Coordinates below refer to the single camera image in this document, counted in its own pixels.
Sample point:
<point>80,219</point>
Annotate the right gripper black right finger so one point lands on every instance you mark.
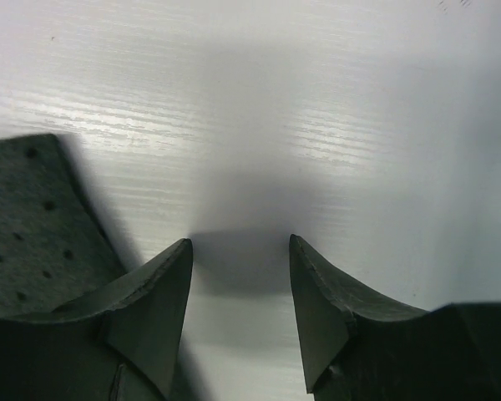
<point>358,344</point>

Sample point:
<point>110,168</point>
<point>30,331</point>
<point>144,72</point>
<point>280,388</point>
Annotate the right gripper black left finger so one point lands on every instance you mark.
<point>118,342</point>

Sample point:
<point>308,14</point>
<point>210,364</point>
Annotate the black skirt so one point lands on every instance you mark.
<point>52,246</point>

